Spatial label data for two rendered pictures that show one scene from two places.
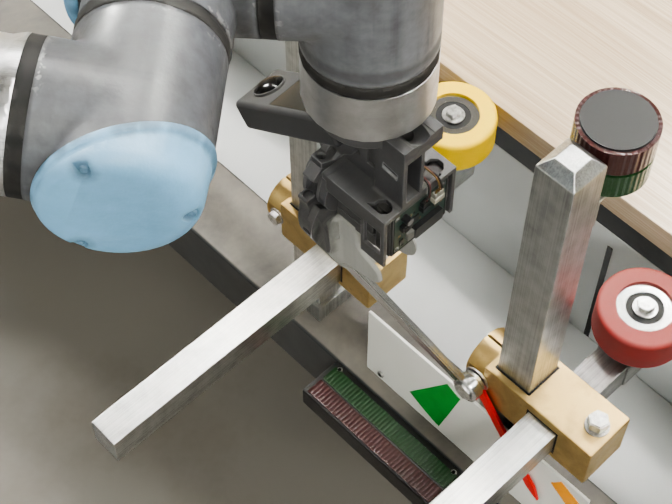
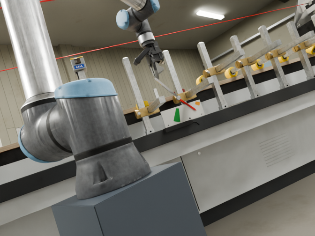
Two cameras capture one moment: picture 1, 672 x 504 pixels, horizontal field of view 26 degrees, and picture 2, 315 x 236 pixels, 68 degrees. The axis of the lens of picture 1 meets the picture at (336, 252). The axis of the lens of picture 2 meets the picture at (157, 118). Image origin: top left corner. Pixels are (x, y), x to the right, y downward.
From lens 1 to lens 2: 169 cm
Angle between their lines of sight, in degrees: 78
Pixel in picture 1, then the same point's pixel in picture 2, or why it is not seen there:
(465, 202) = not seen: hidden behind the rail
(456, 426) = (181, 116)
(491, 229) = not seen: hidden behind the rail
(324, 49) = (145, 26)
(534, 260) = (170, 66)
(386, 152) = (154, 43)
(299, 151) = (136, 93)
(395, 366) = (168, 118)
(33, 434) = not seen: outside the picture
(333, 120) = (150, 36)
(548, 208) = (167, 55)
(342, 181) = (153, 51)
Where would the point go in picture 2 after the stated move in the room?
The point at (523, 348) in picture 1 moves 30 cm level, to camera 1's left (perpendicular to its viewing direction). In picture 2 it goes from (177, 84) to (153, 82)
